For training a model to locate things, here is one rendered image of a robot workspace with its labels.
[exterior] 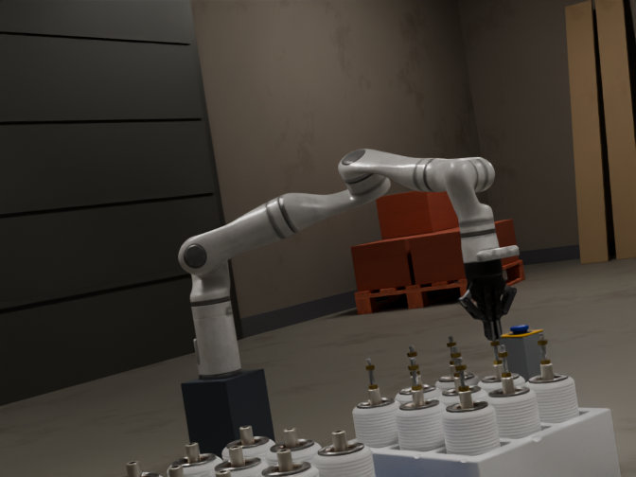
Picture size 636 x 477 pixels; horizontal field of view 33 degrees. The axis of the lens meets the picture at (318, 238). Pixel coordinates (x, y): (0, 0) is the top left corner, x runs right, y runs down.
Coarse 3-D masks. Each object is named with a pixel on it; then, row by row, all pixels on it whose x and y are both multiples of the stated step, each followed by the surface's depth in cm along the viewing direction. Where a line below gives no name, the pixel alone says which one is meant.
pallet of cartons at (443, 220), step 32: (416, 192) 731; (384, 224) 744; (416, 224) 733; (448, 224) 755; (512, 224) 759; (352, 256) 695; (384, 256) 684; (416, 256) 673; (448, 256) 665; (512, 256) 748; (384, 288) 686; (416, 288) 673; (448, 288) 664
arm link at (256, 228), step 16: (256, 208) 242; (272, 208) 239; (240, 224) 241; (256, 224) 240; (272, 224) 239; (192, 240) 243; (208, 240) 242; (224, 240) 241; (240, 240) 241; (256, 240) 241; (272, 240) 241; (192, 256) 243; (208, 256) 242; (224, 256) 242; (192, 272) 244; (208, 272) 244
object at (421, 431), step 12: (432, 408) 195; (444, 408) 197; (396, 420) 199; (408, 420) 195; (420, 420) 194; (432, 420) 194; (408, 432) 195; (420, 432) 194; (432, 432) 194; (408, 444) 196; (420, 444) 194; (432, 444) 194; (444, 444) 196
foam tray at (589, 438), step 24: (600, 408) 206; (552, 432) 193; (576, 432) 197; (600, 432) 202; (384, 456) 196; (408, 456) 192; (432, 456) 188; (456, 456) 185; (480, 456) 182; (504, 456) 184; (528, 456) 188; (552, 456) 192; (576, 456) 196; (600, 456) 201
